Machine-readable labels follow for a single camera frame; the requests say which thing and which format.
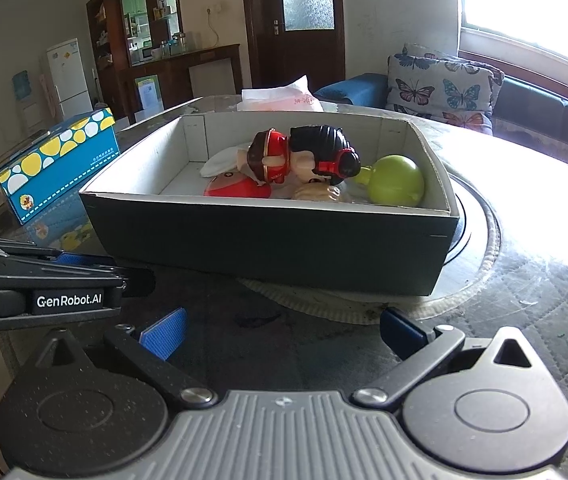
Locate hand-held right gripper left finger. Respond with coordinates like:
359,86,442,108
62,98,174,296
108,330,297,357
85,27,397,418
21,307,219,407

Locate pink tissue pack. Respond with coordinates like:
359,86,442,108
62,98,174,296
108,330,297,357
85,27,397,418
236,75,325,112

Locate grey quilted star mat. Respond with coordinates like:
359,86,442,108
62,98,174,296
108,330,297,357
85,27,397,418
0,255,568,471

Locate water dispenser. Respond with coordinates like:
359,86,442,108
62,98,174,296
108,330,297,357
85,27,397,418
11,70,47,133

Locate green round plastic toy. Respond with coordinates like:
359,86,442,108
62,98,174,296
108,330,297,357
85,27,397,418
353,154,425,207

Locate dark teal sofa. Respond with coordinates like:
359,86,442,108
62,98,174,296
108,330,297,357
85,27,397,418
489,75,568,181

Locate dark cardboard box white inside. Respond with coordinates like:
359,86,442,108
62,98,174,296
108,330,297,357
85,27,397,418
78,112,461,297

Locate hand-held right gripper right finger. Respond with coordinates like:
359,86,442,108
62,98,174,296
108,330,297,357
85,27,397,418
353,306,552,409

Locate blue green framed board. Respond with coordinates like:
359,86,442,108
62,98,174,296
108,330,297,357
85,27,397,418
134,74,163,113

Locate blue tissue box yellow dots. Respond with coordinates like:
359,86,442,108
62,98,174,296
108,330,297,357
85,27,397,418
0,107,120,225

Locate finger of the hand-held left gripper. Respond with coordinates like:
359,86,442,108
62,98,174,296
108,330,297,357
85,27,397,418
44,251,157,302

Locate tan peanut plush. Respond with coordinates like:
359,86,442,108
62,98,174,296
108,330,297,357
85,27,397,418
291,181,342,202

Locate blue pillow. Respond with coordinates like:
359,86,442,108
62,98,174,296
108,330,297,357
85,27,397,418
314,73,389,108

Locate white refrigerator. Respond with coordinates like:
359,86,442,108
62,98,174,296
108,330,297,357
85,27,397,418
46,37,94,121

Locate red round toy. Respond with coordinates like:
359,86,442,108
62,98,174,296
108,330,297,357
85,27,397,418
204,170,273,199

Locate wooden door frosted glass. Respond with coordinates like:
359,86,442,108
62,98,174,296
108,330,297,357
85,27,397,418
240,0,345,101

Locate dark wooden cabinet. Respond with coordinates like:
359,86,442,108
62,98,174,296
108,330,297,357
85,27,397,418
86,0,242,123

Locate doll with red headphones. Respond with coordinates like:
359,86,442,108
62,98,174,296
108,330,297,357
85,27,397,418
246,125,362,186

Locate butterfly print cushion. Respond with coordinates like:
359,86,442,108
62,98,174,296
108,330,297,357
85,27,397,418
386,42,505,136

